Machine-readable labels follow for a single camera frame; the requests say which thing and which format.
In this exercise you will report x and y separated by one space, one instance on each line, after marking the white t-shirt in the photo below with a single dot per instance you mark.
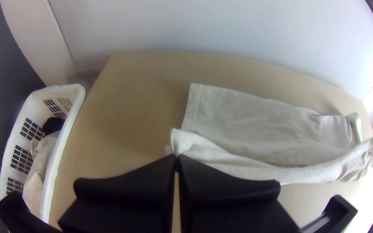
254 129

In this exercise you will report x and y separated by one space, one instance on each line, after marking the white laundry basket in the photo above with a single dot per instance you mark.
66 97

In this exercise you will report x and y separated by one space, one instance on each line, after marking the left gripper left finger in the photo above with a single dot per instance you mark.
125 204

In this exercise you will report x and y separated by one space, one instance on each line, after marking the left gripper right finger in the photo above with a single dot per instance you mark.
232 207

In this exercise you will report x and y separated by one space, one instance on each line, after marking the heap of clothes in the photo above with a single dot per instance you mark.
40 155

